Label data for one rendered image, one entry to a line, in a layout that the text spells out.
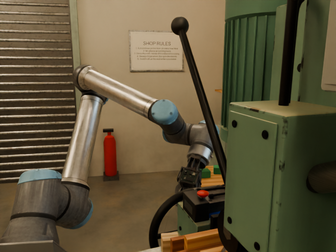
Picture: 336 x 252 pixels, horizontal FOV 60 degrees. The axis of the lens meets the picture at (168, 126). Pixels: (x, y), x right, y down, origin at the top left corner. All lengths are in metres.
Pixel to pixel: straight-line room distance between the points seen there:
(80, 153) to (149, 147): 2.32
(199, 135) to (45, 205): 0.60
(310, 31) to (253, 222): 0.20
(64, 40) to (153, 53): 0.98
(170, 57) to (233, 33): 2.99
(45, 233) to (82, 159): 0.38
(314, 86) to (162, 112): 0.76
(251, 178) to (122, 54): 3.21
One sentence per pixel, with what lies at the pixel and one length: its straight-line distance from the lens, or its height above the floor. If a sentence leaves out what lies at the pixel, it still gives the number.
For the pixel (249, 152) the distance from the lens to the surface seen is 0.29.
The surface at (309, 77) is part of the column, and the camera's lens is 0.35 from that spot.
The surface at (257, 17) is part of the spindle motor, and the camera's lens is 0.50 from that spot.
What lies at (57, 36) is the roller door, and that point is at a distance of 3.47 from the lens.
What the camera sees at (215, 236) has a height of 0.97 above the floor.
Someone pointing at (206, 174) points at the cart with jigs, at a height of 0.55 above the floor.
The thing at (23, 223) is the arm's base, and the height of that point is 0.83.
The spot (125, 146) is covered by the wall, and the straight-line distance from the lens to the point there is 3.59.
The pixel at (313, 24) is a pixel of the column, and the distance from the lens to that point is 0.35.
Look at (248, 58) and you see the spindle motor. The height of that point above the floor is 1.35.
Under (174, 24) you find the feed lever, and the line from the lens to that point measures 0.58.
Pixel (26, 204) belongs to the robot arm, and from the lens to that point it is 1.13.
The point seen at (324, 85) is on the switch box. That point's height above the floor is 1.32.
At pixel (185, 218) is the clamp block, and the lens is 0.80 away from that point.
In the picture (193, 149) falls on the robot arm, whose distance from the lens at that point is 1.09.
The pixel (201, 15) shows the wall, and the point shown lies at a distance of 3.65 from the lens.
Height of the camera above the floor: 1.34
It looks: 12 degrees down
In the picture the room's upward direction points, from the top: straight up
